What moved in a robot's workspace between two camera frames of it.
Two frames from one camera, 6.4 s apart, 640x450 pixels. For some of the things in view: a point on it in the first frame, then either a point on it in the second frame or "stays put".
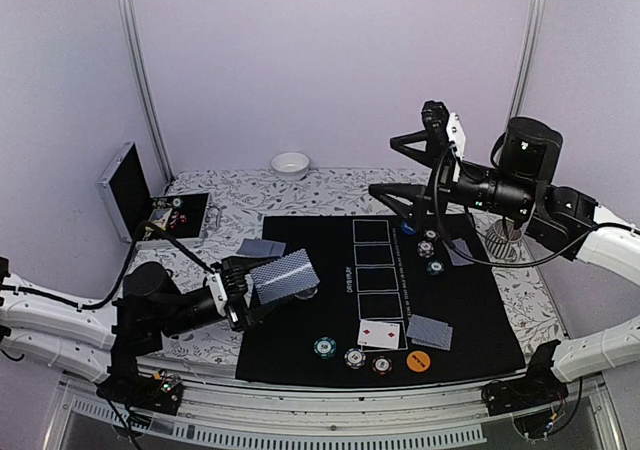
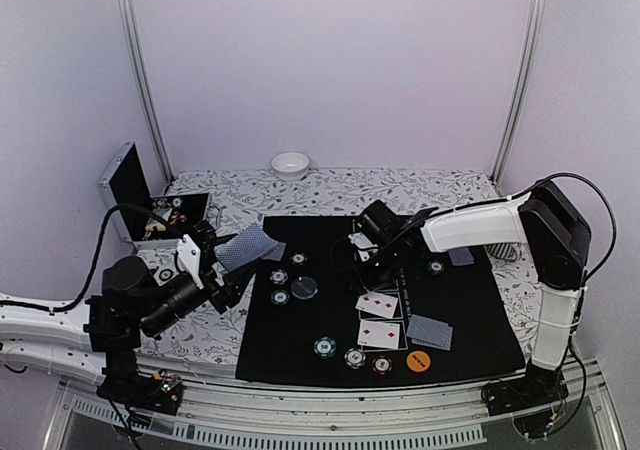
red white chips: x=382 y=365 stays put
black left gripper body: x=236 y=306 to x=218 y=293
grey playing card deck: x=285 y=276 to x=250 y=245
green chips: x=435 y=267 stays put
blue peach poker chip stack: x=354 y=358 stays put
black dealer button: x=306 y=293 stays put
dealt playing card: x=429 y=332 stays put
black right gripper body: x=441 y=178 to x=381 y=273
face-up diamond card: x=379 y=334 stays put
